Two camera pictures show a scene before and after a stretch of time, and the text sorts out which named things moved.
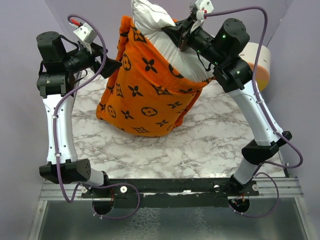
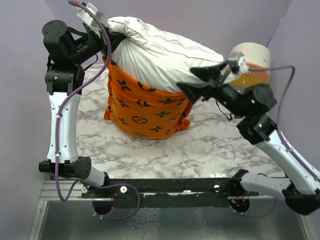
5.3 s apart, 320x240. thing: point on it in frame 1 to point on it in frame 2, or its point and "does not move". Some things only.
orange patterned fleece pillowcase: [145, 95] does not move
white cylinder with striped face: [249, 52] does not move
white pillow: [150, 18] to [157, 58]
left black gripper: [96, 51] to [113, 37]
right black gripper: [182, 34] to [194, 90]
